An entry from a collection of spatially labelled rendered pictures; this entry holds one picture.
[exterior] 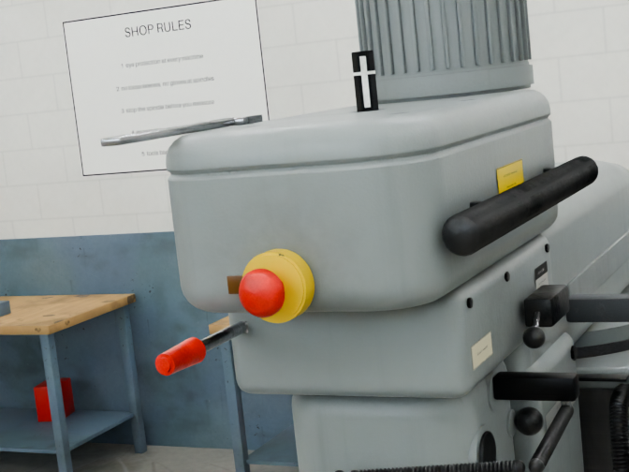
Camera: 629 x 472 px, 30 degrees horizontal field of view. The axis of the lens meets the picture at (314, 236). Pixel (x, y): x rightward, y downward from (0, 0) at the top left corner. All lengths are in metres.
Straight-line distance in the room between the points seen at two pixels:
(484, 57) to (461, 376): 0.41
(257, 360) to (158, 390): 5.47
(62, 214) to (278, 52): 1.64
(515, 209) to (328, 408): 0.27
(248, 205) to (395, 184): 0.13
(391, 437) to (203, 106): 5.08
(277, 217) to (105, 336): 5.74
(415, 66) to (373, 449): 0.43
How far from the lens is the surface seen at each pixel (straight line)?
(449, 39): 1.31
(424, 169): 0.96
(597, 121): 5.41
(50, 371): 5.95
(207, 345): 1.06
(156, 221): 6.38
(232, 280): 1.01
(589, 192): 1.62
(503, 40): 1.33
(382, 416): 1.13
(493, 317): 1.13
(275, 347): 1.12
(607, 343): 1.61
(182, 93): 6.20
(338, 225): 0.96
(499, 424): 1.22
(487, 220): 0.97
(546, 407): 1.31
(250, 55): 5.99
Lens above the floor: 1.93
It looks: 8 degrees down
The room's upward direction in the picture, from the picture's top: 6 degrees counter-clockwise
